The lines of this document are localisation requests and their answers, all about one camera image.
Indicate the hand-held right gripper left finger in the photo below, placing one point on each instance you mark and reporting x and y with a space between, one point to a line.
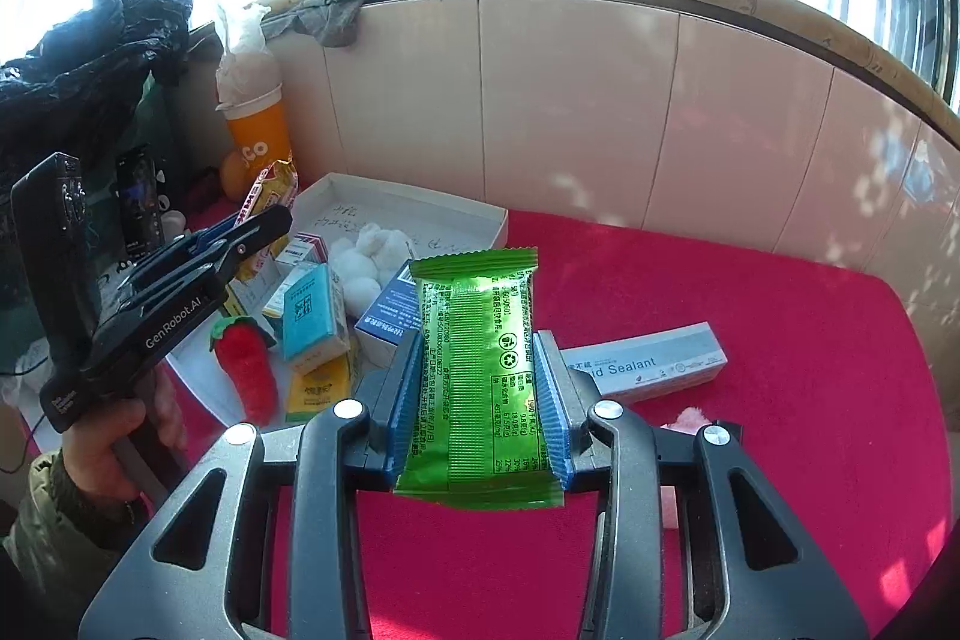
401 392

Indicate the orange paper cup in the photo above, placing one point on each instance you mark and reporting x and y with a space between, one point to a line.
259 145

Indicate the white cardboard tray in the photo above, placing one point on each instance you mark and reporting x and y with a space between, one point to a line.
420 212

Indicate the black plastic bag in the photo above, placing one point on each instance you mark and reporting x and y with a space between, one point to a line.
90 55

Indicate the person's left forearm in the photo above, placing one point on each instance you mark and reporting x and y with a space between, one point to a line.
52 527

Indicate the yellow red snack packet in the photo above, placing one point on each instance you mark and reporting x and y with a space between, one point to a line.
266 190

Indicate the white crumpled paper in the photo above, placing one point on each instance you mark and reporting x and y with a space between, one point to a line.
244 63

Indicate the teal small carton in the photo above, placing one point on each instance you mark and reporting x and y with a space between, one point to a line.
311 310

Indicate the green snack packet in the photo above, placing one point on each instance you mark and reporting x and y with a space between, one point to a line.
472 385

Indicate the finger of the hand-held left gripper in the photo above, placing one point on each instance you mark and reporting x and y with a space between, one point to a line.
187 246
255 235

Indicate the grey sealant box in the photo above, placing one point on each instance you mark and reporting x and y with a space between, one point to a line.
660 362

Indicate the orange fruit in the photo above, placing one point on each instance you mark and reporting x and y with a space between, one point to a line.
232 175

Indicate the white plush toy red pompoms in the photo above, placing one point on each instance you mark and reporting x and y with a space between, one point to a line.
360 265

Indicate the red plush chili pepper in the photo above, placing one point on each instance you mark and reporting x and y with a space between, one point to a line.
244 377

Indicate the white red small box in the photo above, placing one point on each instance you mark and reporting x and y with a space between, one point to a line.
304 250

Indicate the pink plush toy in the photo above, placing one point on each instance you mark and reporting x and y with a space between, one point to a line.
686 419

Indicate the red table cloth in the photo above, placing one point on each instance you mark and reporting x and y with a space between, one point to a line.
750 295

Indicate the yellow tissue pack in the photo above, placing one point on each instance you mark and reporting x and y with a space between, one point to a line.
315 392

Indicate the grey cloth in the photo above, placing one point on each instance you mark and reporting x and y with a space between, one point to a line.
330 14

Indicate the blue white medicine box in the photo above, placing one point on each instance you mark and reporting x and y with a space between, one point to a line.
382 317

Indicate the person's left hand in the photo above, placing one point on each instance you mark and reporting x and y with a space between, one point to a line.
97 445

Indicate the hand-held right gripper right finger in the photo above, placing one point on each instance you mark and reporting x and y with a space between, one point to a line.
555 415

